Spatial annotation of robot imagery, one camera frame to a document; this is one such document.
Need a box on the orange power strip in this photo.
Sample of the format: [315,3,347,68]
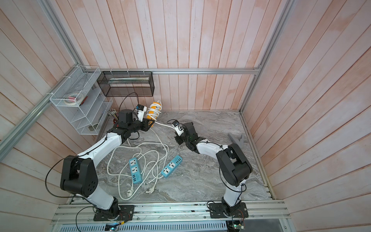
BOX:
[146,101,162,121]

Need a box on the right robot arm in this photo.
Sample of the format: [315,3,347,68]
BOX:
[171,120,253,209]

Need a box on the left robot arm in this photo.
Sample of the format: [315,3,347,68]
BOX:
[60,110,155,212]

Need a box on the blue power strip right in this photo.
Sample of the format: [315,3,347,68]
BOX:
[161,155,183,178]

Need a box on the blue power strip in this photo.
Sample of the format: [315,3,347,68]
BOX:
[161,155,183,178]
[128,158,143,184]

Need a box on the blue power strip left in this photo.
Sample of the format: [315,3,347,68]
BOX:
[128,158,143,184]

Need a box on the bundle of pencils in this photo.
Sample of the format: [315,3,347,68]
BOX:
[108,109,118,120]

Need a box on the grey plastic stand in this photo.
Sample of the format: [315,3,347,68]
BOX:
[228,133,245,149]

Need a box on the tape roll on shelf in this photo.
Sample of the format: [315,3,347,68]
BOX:
[63,92,84,106]

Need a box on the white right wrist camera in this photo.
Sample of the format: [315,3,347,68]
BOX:
[172,120,184,136]

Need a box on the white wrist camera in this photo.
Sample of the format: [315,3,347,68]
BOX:
[136,104,147,122]
[172,120,184,136]

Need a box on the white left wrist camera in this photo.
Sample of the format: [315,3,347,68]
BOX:
[136,104,147,122]

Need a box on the white cord of blue strips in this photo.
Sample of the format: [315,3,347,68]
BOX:
[106,129,170,201]

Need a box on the black mesh wall basket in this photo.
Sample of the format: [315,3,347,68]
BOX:
[97,71,155,97]

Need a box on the white wire mesh shelf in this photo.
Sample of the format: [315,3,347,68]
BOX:
[50,66,113,135]

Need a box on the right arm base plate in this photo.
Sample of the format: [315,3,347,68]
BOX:
[207,202,249,219]

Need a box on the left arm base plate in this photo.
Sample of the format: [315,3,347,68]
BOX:
[93,205,135,222]

